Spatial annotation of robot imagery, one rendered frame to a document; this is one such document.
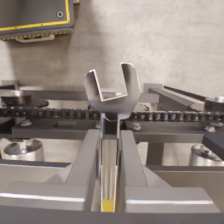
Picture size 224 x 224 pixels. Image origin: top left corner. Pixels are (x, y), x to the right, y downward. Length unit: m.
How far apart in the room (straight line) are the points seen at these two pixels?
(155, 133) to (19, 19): 1.01
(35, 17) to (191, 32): 1.10
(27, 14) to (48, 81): 0.52
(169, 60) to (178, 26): 0.26
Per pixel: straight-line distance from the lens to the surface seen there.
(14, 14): 1.19
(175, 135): 0.42
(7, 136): 0.50
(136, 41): 1.33
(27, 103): 0.49
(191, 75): 1.44
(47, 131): 0.42
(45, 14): 1.10
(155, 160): 0.62
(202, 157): 0.54
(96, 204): 0.18
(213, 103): 0.50
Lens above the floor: 1.29
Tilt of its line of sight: 76 degrees down
